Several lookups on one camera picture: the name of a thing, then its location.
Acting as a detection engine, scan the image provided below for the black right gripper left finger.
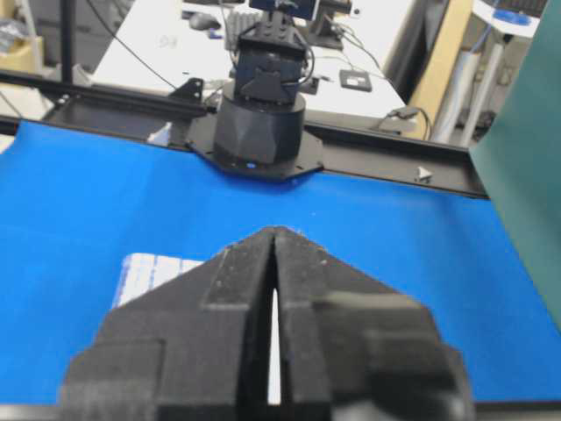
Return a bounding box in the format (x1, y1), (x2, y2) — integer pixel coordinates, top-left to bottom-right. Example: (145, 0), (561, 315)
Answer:
(59, 227), (274, 420)

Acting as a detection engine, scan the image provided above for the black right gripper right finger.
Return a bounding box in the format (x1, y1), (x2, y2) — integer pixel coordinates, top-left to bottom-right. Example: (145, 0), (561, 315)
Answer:
(273, 227), (476, 420)

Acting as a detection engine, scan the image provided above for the white blue striped towel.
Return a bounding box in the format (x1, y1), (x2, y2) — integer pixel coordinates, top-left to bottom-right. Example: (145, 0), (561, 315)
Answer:
(112, 253), (202, 308)

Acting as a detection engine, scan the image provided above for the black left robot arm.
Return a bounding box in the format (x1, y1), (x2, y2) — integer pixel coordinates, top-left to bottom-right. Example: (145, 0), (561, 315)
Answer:
(186, 1), (323, 181)

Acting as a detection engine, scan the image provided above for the blue table mat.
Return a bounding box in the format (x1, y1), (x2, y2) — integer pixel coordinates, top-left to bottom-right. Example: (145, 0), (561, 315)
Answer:
(1, 122), (560, 404)

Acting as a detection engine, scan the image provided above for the black box on desk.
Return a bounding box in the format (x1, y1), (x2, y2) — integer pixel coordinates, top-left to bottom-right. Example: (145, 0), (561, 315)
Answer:
(339, 69), (373, 92)

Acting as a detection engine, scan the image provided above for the dark green backdrop board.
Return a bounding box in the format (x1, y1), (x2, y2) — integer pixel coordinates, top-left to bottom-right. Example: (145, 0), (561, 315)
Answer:
(470, 1), (560, 325)

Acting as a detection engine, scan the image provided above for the white background desk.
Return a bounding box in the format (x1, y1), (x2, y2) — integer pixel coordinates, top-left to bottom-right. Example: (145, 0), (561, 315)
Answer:
(94, 1), (405, 128)

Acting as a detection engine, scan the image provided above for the black computer mouse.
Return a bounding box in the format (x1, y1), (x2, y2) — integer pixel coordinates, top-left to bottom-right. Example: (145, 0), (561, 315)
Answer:
(188, 12), (222, 31)

